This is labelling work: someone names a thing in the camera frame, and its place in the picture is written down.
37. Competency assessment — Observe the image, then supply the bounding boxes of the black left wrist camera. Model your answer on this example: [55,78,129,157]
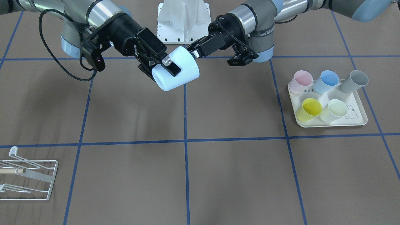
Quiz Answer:
[227,52,259,67]

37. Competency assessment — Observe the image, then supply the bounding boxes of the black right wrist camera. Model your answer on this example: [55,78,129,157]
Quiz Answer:
[81,40,106,72]

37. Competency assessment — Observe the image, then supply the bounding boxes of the grey plastic cup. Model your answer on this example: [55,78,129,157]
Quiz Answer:
[340,70,369,93]

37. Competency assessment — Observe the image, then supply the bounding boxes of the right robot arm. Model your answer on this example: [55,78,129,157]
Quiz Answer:
[1,0,181,82]

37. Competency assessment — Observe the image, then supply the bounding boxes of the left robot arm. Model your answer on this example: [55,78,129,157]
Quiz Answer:
[186,0,394,66]

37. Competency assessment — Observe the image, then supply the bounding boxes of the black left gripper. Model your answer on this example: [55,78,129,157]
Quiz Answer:
[186,31,237,60]

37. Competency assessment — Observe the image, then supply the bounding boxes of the cream serving tray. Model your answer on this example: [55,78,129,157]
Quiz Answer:
[287,79,368,128]

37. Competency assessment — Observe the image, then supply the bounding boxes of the white wire cup rack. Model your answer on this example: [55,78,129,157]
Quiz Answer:
[1,146,59,201]

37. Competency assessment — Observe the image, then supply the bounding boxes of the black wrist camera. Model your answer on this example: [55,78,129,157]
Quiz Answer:
[81,40,106,72]
[227,52,259,67]

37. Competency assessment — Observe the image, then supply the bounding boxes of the pink plastic cup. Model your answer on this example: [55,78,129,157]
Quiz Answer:
[288,70,313,94]

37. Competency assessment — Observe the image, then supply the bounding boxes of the pale cream plastic cup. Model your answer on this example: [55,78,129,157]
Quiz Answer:
[319,99,348,123]

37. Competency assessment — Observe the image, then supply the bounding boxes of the light blue plastic cup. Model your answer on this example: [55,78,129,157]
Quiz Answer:
[152,47,200,91]

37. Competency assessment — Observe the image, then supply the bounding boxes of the black camera cable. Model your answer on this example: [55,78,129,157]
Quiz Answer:
[216,15,257,60]
[39,9,98,82]

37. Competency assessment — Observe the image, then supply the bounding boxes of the yellow plastic cup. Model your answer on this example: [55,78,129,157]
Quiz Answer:
[296,98,323,122]

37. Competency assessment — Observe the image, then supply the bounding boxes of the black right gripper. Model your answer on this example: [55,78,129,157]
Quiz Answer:
[106,13,181,81]

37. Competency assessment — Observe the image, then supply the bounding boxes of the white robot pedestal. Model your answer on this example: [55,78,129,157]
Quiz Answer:
[156,0,211,44]

